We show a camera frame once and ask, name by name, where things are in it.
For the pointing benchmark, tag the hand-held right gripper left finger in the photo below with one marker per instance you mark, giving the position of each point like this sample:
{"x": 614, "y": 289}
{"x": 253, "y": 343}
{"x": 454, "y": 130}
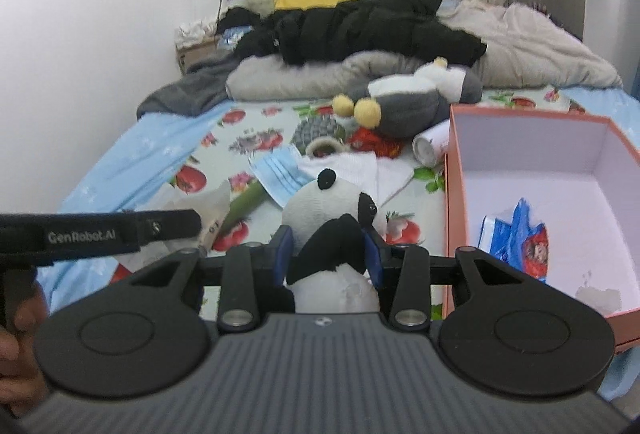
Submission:
{"x": 282, "y": 259}

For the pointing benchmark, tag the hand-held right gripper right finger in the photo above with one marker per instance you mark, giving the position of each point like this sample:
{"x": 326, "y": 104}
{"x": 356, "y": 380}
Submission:
{"x": 372, "y": 259}

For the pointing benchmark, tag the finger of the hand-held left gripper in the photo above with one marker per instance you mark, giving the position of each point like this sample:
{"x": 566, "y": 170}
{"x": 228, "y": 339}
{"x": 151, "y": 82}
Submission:
{"x": 170, "y": 225}

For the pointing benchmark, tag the black white panda plush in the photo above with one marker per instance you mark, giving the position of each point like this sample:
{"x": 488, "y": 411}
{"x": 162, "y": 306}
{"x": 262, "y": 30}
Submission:
{"x": 320, "y": 209}

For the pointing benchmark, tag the blue face mask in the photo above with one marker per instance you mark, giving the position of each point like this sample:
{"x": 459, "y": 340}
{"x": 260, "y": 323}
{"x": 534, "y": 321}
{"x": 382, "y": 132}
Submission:
{"x": 280, "y": 174}

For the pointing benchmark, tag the white quilted tissue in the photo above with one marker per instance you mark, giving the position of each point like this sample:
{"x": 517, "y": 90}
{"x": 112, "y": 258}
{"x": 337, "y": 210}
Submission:
{"x": 360, "y": 174}

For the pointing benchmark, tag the blue white snack packet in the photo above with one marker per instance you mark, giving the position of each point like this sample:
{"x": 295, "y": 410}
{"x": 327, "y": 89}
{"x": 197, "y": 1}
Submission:
{"x": 515, "y": 244}

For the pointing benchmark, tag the pink shoe box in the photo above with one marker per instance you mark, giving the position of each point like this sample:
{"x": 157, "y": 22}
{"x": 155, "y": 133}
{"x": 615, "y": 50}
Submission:
{"x": 525, "y": 153}

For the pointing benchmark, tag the person's left hand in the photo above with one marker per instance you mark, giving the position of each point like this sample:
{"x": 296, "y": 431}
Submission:
{"x": 20, "y": 364}

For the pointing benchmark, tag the light blue bedsheet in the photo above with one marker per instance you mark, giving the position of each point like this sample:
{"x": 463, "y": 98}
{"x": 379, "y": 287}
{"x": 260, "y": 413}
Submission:
{"x": 125, "y": 163}

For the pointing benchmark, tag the red snack packet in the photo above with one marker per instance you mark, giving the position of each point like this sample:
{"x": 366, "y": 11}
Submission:
{"x": 375, "y": 143}

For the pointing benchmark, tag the beige tape roll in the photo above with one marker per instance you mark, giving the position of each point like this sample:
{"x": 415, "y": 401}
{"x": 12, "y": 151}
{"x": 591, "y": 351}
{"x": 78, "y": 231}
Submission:
{"x": 325, "y": 146}

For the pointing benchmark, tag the white cylindrical can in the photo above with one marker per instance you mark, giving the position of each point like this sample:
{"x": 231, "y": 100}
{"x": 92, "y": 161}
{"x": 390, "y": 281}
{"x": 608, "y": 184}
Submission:
{"x": 430, "y": 143}

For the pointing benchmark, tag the fruit printed bed mat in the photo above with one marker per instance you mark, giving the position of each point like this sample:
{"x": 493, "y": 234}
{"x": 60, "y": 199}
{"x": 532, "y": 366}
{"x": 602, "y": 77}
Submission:
{"x": 260, "y": 123}

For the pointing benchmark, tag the dark grey blanket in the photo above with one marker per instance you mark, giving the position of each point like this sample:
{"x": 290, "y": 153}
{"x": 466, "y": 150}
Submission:
{"x": 190, "y": 88}

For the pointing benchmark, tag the grey white penguin plush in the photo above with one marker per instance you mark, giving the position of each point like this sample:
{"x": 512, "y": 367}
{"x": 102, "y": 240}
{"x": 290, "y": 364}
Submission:
{"x": 410, "y": 106}

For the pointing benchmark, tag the cardboard box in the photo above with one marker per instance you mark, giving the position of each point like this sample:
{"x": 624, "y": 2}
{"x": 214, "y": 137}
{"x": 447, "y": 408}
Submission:
{"x": 195, "y": 56}

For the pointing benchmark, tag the grey pillow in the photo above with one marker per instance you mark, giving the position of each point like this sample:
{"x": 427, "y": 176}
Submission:
{"x": 290, "y": 78}

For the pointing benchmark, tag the crumpled white cloth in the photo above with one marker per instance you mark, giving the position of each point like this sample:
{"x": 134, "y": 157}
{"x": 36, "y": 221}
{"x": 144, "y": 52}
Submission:
{"x": 197, "y": 31}

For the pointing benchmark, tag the blue printed packet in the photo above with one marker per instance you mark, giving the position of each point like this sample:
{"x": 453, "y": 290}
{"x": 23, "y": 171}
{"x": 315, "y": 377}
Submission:
{"x": 235, "y": 37}

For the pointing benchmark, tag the black cloth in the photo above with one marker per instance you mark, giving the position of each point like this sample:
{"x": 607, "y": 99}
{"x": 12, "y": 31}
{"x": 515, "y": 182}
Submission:
{"x": 237, "y": 18}

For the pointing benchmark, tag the black puffer jacket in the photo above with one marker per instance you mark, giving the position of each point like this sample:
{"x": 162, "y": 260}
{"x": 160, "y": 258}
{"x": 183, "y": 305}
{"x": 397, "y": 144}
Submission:
{"x": 360, "y": 28}

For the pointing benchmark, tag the beige duvet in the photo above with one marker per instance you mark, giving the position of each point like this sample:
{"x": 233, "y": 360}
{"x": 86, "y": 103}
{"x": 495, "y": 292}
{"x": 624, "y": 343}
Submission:
{"x": 540, "y": 48}

